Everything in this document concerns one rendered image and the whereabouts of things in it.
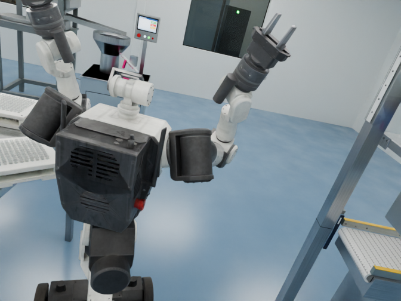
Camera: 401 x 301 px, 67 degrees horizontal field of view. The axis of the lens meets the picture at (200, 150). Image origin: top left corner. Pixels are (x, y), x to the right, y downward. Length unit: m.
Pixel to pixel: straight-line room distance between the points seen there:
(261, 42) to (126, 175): 0.50
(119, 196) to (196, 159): 0.23
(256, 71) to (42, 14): 0.63
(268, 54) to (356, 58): 5.88
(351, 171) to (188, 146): 0.76
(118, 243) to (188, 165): 0.33
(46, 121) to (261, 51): 0.63
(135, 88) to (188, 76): 4.97
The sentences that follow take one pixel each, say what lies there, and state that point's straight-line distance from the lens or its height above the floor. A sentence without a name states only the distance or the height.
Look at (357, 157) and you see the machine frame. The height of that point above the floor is 1.21.
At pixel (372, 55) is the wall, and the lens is 6.87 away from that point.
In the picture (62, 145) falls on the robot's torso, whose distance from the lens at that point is 0.78.
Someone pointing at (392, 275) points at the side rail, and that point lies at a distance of 1.36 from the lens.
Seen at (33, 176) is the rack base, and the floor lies 0.90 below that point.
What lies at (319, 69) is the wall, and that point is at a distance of 6.42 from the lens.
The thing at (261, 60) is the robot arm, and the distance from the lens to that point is 0.88.
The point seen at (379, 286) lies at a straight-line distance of 1.39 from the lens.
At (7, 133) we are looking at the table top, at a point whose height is 0.88.
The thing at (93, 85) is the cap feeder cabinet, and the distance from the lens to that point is 3.11.
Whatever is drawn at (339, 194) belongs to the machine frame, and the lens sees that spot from 1.42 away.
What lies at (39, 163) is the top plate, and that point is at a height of 0.95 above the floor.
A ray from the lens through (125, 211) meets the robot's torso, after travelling 0.83.
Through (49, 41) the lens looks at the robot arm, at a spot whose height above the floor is 1.40.
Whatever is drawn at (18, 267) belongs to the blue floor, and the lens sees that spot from 2.19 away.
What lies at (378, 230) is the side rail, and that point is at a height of 0.91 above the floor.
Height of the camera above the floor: 1.61
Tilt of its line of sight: 25 degrees down
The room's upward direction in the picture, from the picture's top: 14 degrees clockwise
